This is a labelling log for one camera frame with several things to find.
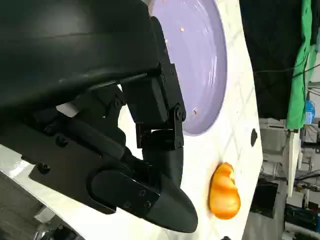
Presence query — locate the black box under table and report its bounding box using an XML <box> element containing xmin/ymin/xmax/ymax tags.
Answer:
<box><xmin>249</xmin><ymin>182</ymin><xmax>280</xmax><ymax>219</ymax></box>

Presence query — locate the black curtain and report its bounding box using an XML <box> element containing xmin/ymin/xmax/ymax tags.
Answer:
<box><xmin>238</xmin><ymin>0</ymin><xmax>309</xmax><ymax>121</ymax></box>

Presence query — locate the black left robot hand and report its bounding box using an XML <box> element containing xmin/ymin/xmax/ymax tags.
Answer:
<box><xmin>0</xmin><ymin>0</ymin><xmax>199</xmax><ymax>234</ymax></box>

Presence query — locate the white post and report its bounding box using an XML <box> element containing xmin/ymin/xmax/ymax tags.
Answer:
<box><xmin>287</xmin><ymin>129</ymin><xmax>302</xmax><ymax>198</ymax></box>

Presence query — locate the blue item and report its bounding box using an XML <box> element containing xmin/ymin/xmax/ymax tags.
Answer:
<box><xmin>304</xmin><ymin>98</ymin><xmax>315</xmax><ymax>125</ymax></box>

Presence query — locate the thin black cable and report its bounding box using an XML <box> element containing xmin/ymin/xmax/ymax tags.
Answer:
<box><xmin>253</xmin><ymin>63</ymin><xmax>320</xmax><ymax>75</ymax></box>

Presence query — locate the lilac plate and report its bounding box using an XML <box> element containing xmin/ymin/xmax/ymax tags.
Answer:
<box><xmin>149</xmin><ymin>0</ymin><xmax>228</xmax><ymax>137</ymax></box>

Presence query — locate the green cloth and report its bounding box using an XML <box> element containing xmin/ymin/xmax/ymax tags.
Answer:
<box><xmin>286</xmin><ymin>0</ymin><xmax>320</xmax><ymax>130</ymax></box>

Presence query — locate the orange striped toy bread roll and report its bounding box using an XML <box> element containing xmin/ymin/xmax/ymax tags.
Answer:
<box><xmin>208</xmin><ymin>161</ymin><xmax>242</xmax><ymax>220</ymax></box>

